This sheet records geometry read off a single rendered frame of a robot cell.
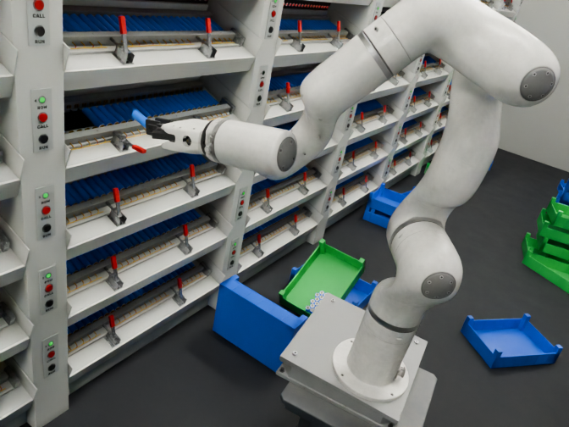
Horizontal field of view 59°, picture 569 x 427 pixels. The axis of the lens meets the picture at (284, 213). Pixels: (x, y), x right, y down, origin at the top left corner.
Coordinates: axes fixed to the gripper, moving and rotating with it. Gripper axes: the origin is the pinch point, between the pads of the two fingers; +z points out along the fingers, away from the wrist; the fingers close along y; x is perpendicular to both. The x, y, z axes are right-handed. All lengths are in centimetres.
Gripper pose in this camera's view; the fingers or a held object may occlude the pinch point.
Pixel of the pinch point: (158, 127)
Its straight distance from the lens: 107.3
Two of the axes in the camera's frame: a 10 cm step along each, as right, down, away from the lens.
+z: -8.3, -2.4, 5.0
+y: 5.5, -2.9, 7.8
